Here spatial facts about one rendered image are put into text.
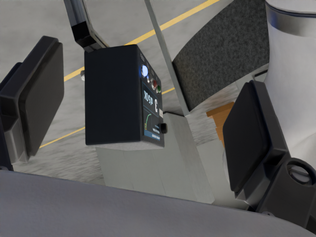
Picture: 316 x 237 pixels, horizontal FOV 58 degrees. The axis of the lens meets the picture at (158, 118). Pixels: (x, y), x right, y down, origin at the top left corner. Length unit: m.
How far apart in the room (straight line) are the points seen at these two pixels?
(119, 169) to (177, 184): 1.41
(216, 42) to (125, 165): 5.14
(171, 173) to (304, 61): 5.98
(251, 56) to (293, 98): 1.39
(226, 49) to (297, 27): 1.51
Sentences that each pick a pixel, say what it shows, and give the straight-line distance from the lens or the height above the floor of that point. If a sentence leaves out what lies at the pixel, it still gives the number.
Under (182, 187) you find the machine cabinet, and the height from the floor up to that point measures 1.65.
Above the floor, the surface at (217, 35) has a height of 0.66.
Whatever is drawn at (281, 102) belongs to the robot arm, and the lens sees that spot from 0.23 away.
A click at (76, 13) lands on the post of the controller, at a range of 0.57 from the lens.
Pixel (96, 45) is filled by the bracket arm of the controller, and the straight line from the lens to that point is 0.57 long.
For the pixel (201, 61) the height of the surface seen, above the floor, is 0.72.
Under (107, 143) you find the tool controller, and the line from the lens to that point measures 0.53.
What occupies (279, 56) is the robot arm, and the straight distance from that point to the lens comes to 0.22.
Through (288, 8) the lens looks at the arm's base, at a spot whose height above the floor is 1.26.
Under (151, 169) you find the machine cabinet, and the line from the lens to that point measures 6.31.
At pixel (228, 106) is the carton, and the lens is 7.99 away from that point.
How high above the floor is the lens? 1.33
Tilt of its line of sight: 11 degrees down
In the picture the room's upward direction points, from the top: 162 degrees clockwise
